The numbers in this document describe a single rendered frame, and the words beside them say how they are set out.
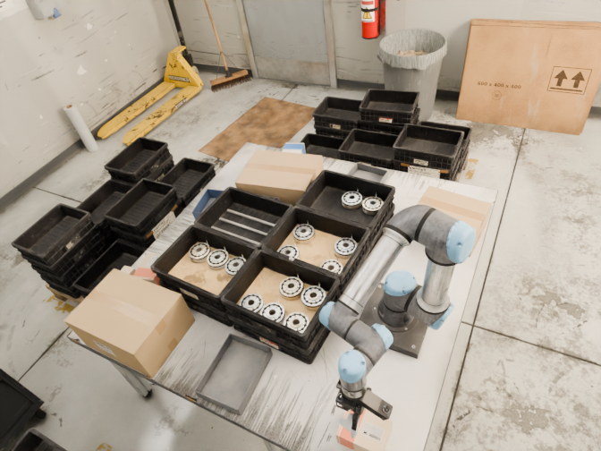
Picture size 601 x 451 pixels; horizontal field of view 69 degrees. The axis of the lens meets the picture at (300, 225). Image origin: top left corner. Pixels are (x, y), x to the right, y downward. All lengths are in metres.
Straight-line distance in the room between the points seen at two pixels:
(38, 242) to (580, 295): 3.39
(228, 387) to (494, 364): 1.48
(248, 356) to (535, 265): 1.99
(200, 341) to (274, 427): 0.51
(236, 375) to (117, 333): 0.50
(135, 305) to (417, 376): 1.17
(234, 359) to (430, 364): 0.78
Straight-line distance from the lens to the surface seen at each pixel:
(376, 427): 1.64
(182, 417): 2.68
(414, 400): 1.76
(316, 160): 2.39
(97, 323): 2.00
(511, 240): 3.27
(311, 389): 1.78
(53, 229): 3.33
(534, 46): 4.18
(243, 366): 1.88
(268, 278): 1.93
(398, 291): 1.66
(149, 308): 1.93
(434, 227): 1.32
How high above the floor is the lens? 2.32
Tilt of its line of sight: 44 degrees down
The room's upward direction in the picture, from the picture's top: 11 degrees counter-clockwise
